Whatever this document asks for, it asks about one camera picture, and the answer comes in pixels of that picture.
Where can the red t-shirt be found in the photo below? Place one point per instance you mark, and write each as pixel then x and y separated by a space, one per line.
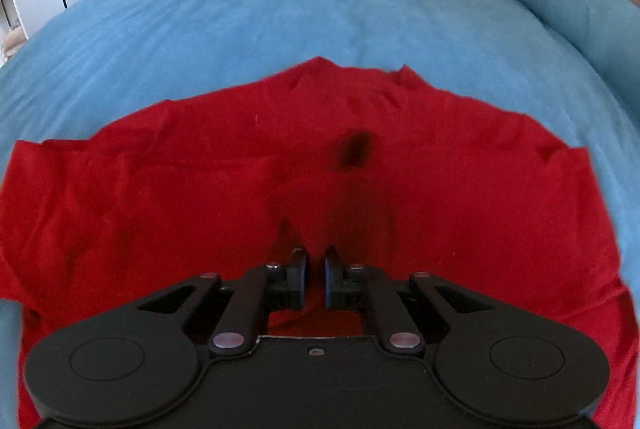
pixel 210 189

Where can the blue bed blanket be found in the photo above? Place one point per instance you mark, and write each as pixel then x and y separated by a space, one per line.
pixel 280 14

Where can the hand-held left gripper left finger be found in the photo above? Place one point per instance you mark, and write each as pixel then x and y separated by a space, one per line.
pixel 299 281

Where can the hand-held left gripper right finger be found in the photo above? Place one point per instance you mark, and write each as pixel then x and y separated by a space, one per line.
pixel 331 281

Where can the blue bolster pillow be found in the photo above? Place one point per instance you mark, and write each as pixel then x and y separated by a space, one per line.
pixel 565 9

